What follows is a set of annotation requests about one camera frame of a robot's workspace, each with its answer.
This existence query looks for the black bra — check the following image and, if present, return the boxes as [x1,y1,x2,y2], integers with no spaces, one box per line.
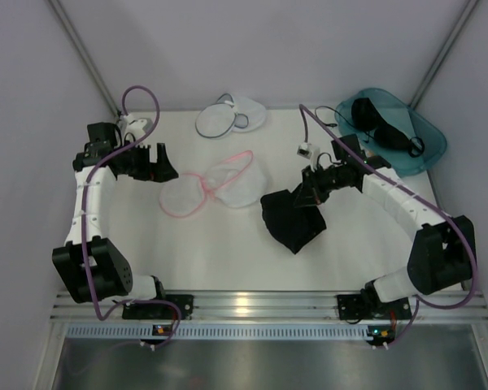
[351,97,425,158]
[260,189,327,254]

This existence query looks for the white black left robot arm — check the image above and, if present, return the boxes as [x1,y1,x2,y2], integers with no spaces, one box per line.
[52,122,178,303]

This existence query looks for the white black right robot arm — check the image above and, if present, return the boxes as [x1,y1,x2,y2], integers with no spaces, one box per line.
[294,135,477,308]

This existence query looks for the blue-trimmed white mesh laundry bag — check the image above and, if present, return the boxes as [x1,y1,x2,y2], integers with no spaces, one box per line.
[194,93,268,140]

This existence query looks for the black bra in tray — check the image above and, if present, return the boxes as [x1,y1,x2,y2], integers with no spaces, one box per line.
[351,97,425,158]

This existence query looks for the teal plastic tray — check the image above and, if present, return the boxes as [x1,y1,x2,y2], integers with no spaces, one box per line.
[334,88,447,177]

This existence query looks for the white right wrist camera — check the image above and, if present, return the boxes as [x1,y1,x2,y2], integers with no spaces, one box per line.
[297,142,320,170]

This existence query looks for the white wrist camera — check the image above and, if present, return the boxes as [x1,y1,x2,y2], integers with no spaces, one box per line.
[122,114,153,139]
[297,142,320,170]

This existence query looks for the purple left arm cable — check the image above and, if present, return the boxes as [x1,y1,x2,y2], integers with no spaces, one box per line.
[81,84,182,349]

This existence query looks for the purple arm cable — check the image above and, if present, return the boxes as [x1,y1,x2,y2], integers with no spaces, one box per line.
[298,104,479,349]
[81,84,182,349]

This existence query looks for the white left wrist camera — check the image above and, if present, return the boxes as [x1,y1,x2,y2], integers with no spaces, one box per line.
[122,114,153,139]

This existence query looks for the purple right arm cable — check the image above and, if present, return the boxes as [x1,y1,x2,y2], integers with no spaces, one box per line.
[298,104,479,349]

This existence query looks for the thin black cable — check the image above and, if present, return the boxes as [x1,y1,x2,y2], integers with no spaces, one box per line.
[315,105,363,129]

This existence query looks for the aluminium front rail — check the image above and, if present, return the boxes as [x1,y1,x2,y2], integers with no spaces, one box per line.
[50,290,488,324]

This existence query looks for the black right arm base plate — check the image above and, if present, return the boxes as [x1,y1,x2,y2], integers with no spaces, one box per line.
[336,293,412,323]

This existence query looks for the white slotted cable duct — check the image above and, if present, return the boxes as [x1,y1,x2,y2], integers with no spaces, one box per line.
[67,323,391,340]

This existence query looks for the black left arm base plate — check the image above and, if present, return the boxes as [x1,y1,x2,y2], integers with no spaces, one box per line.
[122,293,194,320]

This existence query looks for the left aluminium corner post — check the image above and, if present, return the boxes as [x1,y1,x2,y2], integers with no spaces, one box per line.
[46,0,120,117]

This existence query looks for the aluminium corner post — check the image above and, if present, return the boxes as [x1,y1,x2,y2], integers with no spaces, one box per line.
[409,0,481,110]
[46,0,120,117]

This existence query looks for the right aluminium corner post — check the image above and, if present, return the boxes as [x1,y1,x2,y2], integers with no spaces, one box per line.
[409,0,481,110]

